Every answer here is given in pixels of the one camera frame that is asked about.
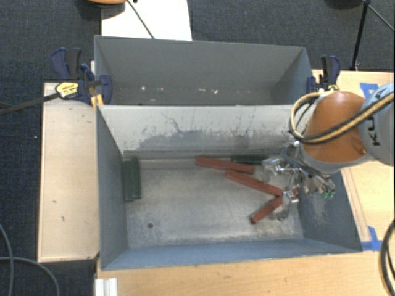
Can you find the pale wood flat board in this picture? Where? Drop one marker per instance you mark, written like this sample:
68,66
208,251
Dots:
68,177

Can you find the red-brown flat block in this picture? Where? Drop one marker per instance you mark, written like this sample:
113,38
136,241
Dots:
225,164
265,211
253,182

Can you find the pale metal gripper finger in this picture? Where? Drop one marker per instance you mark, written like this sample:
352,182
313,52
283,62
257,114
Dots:
289,197
273,166

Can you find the grey metal bin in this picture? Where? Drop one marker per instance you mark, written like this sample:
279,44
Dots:
200,208

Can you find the dark green flat block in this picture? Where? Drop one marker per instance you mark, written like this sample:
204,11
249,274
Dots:
248,159
128,182

